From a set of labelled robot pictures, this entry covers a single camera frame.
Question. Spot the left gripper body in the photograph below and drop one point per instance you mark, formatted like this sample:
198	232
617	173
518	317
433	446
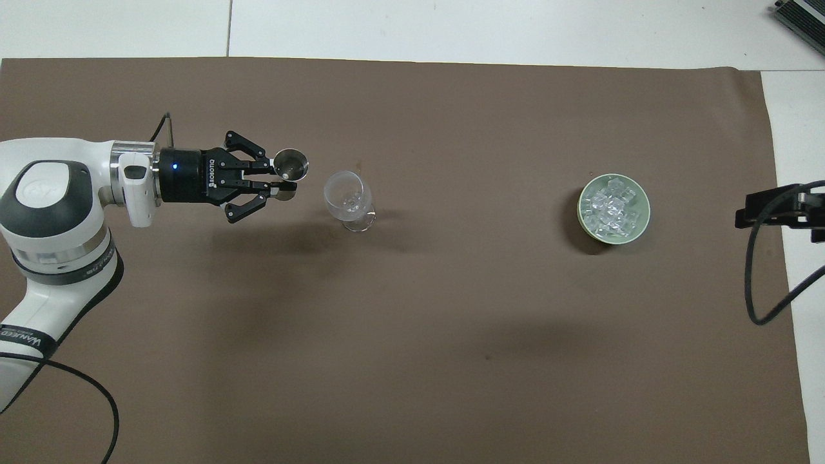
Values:
187	175

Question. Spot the small steel measuring cup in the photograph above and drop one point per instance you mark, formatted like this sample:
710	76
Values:
292	164

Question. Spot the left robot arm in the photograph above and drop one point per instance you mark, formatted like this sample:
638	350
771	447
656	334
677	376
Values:
51	258

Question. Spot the clear wine glass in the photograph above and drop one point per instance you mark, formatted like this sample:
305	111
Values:
347	193

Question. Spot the clear ice cube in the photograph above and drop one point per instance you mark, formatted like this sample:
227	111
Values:
594	203
606	225
615	187
634	196
617	206

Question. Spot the light green bowl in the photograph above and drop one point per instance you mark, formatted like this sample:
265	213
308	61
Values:
583	222

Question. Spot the black stand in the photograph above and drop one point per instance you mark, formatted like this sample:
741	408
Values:
776	216

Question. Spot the grey ribbed metal box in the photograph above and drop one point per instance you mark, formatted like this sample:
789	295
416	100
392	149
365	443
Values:
802	18

